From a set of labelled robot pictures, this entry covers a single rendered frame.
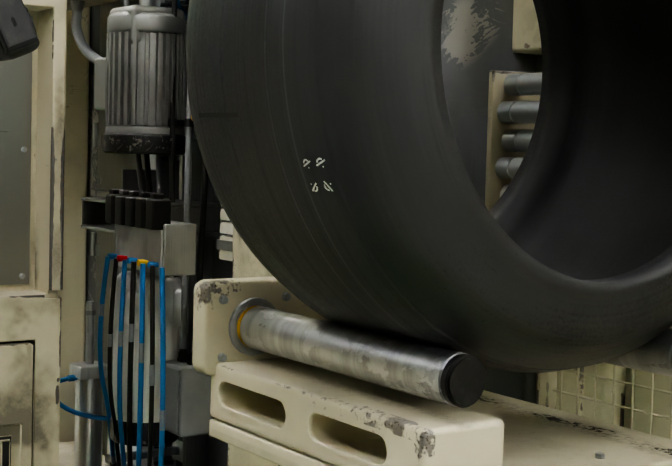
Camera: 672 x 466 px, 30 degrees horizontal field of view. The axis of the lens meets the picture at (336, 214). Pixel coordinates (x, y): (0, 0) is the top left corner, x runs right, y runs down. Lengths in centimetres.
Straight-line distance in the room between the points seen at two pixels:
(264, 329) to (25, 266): 46
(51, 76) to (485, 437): 77
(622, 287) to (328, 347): 27
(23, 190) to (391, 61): 77
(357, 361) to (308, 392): 6
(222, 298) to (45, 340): 37
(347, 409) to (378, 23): 35
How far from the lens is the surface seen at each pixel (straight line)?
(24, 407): 160
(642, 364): 126
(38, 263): 163
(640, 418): 177
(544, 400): 166
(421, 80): 97
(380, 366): 110
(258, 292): 132
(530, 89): 166
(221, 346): 131
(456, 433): 105
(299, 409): 118
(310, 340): 119
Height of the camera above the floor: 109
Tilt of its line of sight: 3 degrees down
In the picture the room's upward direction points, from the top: 2 degrees clockwise
